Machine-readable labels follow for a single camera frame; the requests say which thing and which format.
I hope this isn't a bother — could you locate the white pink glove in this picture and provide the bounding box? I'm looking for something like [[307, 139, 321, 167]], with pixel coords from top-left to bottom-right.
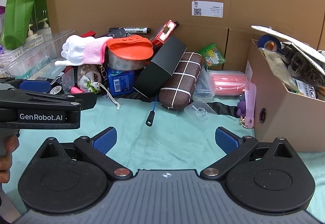
[[54, 35, 113, 66]]

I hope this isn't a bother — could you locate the green patterned tape roll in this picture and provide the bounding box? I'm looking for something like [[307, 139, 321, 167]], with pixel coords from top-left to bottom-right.
[[108, 47, 153, 71]]

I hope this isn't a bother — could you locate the black cardboard box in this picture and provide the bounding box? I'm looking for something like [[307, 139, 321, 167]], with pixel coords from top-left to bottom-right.
[[133, 36, 187, 98]]

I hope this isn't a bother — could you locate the open cardboard sorting box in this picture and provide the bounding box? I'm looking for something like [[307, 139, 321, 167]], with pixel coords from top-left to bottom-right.
[[246, 40, 324, 152]]

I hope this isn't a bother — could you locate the person's left hand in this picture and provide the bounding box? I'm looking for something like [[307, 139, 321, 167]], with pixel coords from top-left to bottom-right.
[[0, 135, 19, 184]]

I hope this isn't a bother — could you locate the clear plastic storage bin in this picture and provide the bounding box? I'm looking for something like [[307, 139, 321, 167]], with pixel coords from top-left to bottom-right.
[[1, 30, 74, 80]]

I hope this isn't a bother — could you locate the teal table cloth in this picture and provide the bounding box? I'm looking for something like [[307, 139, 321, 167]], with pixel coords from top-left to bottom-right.
[[2, 94, 325, 223]]

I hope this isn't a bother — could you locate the clear small zip bag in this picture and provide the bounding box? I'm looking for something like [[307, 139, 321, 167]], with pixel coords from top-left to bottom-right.
[[184, 103, 216, 122]]

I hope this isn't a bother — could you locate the blue rectangular box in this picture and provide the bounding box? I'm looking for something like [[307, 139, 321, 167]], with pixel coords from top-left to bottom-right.
[[107, 67, 135, 96]]

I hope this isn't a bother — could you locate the pink zip bag pack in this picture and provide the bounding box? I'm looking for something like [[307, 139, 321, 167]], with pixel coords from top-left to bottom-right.
[[208, 70, 248, 96]]

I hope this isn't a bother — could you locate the brown checked glasses case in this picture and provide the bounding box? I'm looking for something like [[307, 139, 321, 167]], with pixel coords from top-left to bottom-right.
[[158, 52, 203, 111]]

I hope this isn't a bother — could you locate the green snack packet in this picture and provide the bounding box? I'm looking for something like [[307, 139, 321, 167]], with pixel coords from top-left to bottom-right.
[[198, 43, 226, 70]]

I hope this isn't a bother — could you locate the black car key fob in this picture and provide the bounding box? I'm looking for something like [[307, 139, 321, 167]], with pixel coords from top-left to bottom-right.
[[100, 28, 127, 38]]

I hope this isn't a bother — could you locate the green fabric bag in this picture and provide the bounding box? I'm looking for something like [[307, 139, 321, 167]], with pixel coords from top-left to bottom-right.
[[1, 0, 34, 50]]

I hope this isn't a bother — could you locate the blue tape roll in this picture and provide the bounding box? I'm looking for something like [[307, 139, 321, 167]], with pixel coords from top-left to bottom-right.
[[257, 35, 281, 52]]

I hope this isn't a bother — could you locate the black white marker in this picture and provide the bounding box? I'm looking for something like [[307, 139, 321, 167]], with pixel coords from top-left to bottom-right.
[[108, 27, 151, 34]]

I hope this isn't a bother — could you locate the red playing card box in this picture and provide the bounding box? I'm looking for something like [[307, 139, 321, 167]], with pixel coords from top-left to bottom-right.
[[150, 20, 179, 47]]

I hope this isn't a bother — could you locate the white shipping label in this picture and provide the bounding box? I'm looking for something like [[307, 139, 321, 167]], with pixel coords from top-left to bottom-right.
[[191, 0, 224, 18]]

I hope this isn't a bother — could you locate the pink strap purple keychain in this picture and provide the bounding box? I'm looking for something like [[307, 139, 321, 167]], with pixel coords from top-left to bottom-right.
[[236, 82, 256, 129]]

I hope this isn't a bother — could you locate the floral drawstring pouch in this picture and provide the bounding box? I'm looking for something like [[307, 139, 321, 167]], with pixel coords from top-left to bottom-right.
[[77, 64, 121, 110]]

